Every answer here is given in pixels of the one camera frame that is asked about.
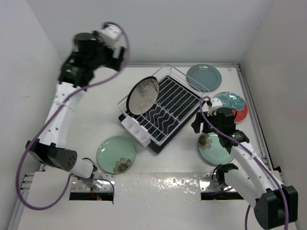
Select white cutlery holder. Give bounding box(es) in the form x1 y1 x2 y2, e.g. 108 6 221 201
121 116 151 147

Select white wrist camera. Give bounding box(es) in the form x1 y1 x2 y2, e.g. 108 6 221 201
207 98 223 116
98 24 122 47

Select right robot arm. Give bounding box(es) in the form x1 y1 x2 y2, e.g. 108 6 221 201
191 107 298 230

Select red and teal plate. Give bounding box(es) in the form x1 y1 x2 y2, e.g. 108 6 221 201
214 92 248 124

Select plain teal plate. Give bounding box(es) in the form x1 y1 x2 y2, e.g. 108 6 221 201
186 64 222 92

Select green plate with flower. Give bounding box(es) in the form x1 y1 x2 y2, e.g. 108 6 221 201
197 133 234 165
97 136 136 174

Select white wire dish rack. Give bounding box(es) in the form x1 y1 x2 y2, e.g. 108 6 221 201
118 64 210 147

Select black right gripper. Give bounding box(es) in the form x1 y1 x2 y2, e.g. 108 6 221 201
191 111 222 135

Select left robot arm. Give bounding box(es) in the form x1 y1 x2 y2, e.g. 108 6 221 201
26 31 125 178

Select black drip tray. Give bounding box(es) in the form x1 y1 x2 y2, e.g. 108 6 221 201
125 75 201 154

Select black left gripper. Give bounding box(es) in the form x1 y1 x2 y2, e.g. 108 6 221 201
86 32 122 71

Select cream plate with branch design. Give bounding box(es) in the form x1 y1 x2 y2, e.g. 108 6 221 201
126 76 160 115

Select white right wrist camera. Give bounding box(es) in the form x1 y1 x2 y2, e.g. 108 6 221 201
207 98 223 116

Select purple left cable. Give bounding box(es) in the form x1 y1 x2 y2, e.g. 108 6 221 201
15 22 130 211

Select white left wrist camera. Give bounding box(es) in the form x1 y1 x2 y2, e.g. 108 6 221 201
98 24 122 47

